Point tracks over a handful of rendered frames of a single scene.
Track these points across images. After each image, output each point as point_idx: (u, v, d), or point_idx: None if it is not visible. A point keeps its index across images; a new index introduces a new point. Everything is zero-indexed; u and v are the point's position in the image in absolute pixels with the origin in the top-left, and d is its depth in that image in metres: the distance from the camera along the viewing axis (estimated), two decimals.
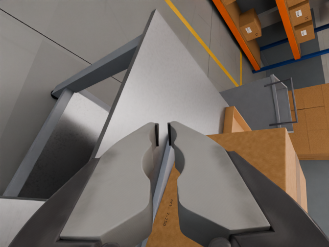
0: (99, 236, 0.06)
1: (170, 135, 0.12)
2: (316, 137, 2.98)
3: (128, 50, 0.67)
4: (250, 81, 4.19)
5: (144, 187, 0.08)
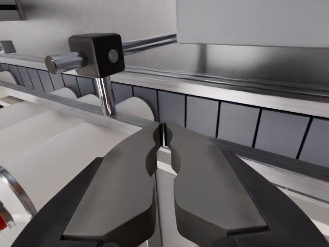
0: (102, 235, 0.06)
1: (166, 135, 0.12)
2: None
3: None
4: None
5: (147, 188, 0.08)
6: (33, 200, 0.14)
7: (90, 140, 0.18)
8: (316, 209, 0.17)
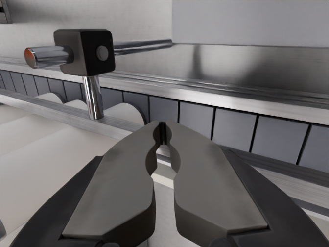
0: (101, 235, 0.06)
1: (165, 134, 0.12)
2: None
3: None
4: None
5: (147, 187, 0.07)
6: (1, 215, 0.12)
7: (73, 147, 0.16)
8: (317, 222, 0.16)
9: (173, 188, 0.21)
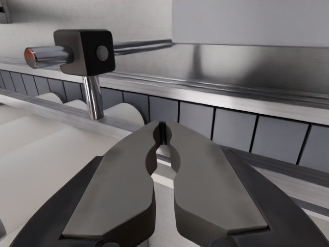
0: (101, 235, 0.06)
1: (165, 134, 0.12)
2: None
3: None
4: None
5: (147, 187, 0.07)
6: (1, 215, 0.12)
7: (73, 147, 0.16)
8: (317, 222, 0.16)
9: (173, 188, 0.21)
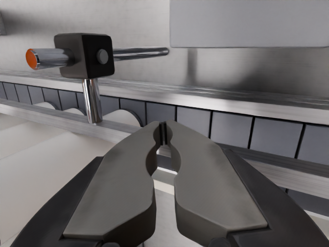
0: (102, 235, 0.06)
1: (166, 134, 0.12)
2: None
3: None
4: None
5: (147, 187, 0.07)
6: None
7: (71, 152, 0.16)
8: (317, 221, 0.16)
9: (172, 193, 0.21)
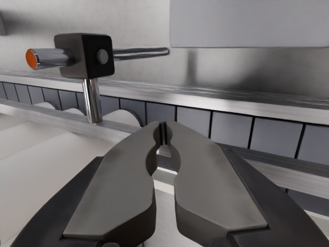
0: (102, 235, 0.06)
1: (166, 134, 0.12)
2: None
3: None
4: None
5: (147, 187, 0.07)
6: None
7: (71, 152, 0.16)
8: (317, 221, 0.16)
9: (172, 193, 0.21)
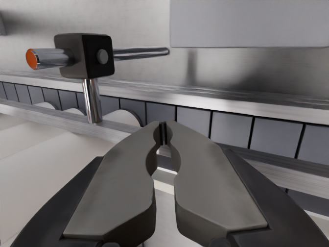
0: (102, 235, 0.06)
1: (166, 134, 0.12)
2: None
3: None
4: None
5: (147, 187, 0.07)
6: None
7: (71, 152, 0.16)
8: (317, 221, 0.16)
9: (172, 193, 0.21)
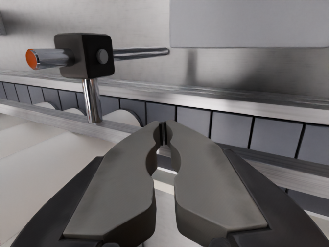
0: (102, 235, 0.06)
1: (166, 134, 0.12)
2: None
3: None
4: None
5: (147, 187, 0.07)
6: None
7: (71, 152, 0.16)
8: (317, 221, 0.16)
9: (172, 193, 0.21)
